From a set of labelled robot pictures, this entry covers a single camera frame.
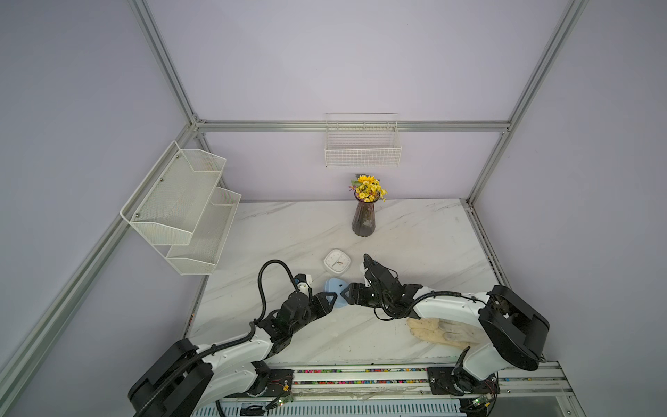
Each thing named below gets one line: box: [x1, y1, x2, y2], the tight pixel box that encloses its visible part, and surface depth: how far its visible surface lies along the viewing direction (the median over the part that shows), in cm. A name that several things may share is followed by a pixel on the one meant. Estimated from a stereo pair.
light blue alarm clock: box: [323, 278, 349, 309], surface depth 86 cm
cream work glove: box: [406, 317, 484, 350], surface depth 84 cm
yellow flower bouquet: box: [348, 174, 389, 203], surface depth 93 cm
